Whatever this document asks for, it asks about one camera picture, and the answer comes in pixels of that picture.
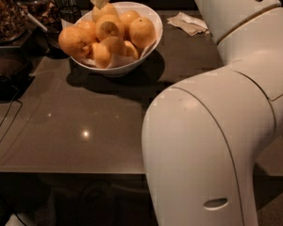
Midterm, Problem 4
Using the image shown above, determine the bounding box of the black appliance on left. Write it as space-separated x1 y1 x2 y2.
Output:
0 49 33 101

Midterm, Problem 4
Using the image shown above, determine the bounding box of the large orange front left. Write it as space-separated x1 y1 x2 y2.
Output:
58 25 93 58

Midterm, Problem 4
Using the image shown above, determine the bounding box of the glass jar of nuts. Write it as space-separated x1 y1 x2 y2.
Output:
0 0 26 44

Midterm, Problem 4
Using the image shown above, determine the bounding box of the black wire cup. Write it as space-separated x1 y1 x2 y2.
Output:
58 5 81 24

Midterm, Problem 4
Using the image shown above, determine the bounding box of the white ceramic bowl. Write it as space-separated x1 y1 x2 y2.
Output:
66 2 163 76

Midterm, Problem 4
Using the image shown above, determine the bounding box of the black power cable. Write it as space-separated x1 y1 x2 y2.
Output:
0 73 25 226

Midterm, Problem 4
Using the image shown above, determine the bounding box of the crumpled paper napkin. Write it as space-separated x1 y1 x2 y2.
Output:
167 12 209 36

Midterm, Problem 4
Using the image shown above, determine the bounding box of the glass jar with dried snacks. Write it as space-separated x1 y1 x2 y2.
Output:
16 0 60 26

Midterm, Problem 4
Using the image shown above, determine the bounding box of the small orange front right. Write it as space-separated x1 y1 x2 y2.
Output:
125 40 140 60

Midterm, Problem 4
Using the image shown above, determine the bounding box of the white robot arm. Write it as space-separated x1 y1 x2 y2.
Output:
141 0 283 226

